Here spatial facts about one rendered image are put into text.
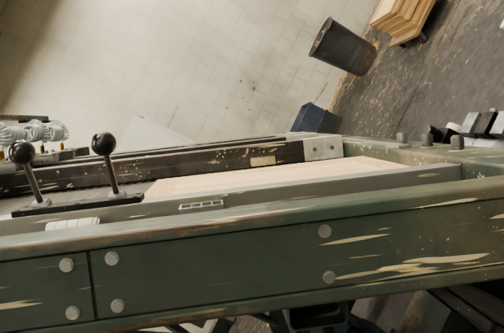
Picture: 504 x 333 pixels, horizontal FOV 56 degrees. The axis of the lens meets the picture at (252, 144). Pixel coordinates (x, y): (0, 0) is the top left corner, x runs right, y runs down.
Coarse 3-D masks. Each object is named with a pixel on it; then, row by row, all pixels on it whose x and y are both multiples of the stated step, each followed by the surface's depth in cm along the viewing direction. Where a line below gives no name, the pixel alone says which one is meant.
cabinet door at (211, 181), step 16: (320, 160) 130; (336, 160) 125; (352, 160) 121; (368, 160) 117; (384, 160) 114; (192, 176) 125; (208, 176) 122; (224, 176) 120; (240, 176) 116; (256, 176) 112; (272, 176) 109; (288, 176) 106; (304, 176) 103; (320, 176) 101; (160, 192) 101; (176, 192) 100; (192, 192) 98
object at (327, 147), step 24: (0, 144) 144; (264, 144) 147; (288, 144) 148; (312, 144) 148; (336, 144) 149; (0, 168) 141; (48, 168) 142; (72, 168) 143; (96, 168) 143; (120, 168) 144; (144, 168) 144; (168, 168) 145; (192, 168) 146; (216, 168) 146; (240, 168) 147; (0, 192) 141; (24, 192) 142
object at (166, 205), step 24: (408, 168) 81; (432, 168) 79; (456, 168) 79; (216, 192) 78; (240, 192) 76; (264, 192) 76; (288, 192) 77; (312, 192) 77; (336, 192) 77; (360, 192) 78; (0, 216) 77; (48, 216) 74; (72, 216) 74; (96, 216) 74; (120, 216) 75; (144, 216) 75
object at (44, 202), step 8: (16, 144) 69; (24, 144) 69; (8, 152) 69; (16, 152) 69; (24, 152) 69; (32, 152) 70; (16, 160) 69; (24, 160) 69; (24, 168) 71; (32, 176) 72; (32, 184) 73; (40, 200) 75; (48, 200) 76
